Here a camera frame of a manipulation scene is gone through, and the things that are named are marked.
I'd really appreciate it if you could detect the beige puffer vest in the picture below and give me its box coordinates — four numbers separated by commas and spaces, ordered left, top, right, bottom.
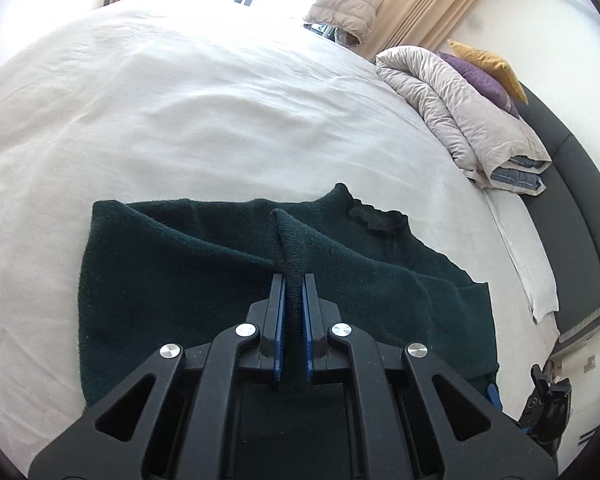
302, 0, 381, 48

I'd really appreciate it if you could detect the folded beige duvet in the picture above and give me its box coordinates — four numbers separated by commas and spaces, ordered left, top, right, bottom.
375, 45, 553, 196

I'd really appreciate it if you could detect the yellow pillow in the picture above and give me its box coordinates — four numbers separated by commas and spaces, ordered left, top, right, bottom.
447, 39, 530, 106

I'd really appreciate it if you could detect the dark grey upholstered headboard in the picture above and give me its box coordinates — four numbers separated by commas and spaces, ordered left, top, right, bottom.
515, 82, 600, 356

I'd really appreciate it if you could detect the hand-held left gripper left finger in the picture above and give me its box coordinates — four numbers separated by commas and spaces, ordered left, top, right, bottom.
27, 272, 286, 480

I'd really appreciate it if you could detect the purple pillow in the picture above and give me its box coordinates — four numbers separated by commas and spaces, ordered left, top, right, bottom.
437, 51, 521, 118

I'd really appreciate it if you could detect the bed with white sheet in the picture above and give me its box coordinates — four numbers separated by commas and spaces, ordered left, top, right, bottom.
0, 0, 548, 466

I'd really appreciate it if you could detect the dark green knit sweater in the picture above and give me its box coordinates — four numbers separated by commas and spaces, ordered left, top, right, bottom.
77, 182, 501, 480

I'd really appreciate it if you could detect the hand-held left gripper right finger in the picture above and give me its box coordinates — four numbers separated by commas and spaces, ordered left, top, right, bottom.
302, 272, 556, 480

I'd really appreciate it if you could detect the white pillow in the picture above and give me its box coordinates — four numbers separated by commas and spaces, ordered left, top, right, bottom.
482, 187, 561, 323

